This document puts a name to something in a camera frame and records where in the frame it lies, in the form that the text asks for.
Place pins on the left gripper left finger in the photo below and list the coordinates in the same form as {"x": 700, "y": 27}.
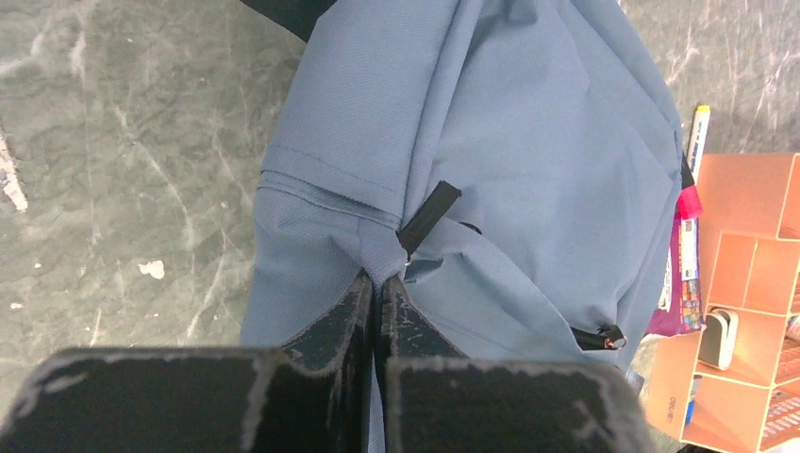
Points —
{"x": 310, "y": 394}

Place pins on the purple illustrated book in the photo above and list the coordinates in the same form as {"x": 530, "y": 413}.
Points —
{"x": 680, "y": 307}

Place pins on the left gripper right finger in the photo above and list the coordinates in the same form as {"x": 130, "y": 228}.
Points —
{"x": 436, "y": 399}

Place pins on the yellow pen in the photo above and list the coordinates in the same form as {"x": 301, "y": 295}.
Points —
{"x": 697, "y": 139}

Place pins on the blue-grey backpack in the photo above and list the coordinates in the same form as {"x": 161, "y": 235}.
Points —
{"x": 516, "y": 164}

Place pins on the pink highlighter marker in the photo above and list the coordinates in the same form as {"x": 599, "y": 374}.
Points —
{"x": 689, "y": 208}

